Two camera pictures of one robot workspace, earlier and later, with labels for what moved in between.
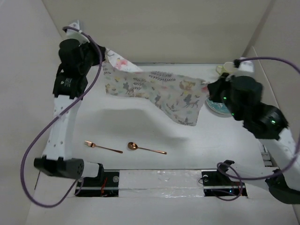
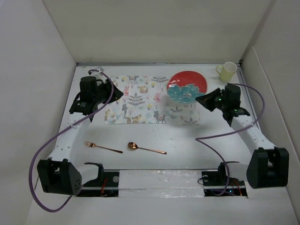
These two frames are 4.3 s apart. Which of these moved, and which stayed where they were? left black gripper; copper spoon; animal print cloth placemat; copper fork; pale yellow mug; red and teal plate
Moved: red and teal plate; animal print cloth placemat; left black gripper
Stayed: copper spoon; copper fork; pale yellow mug
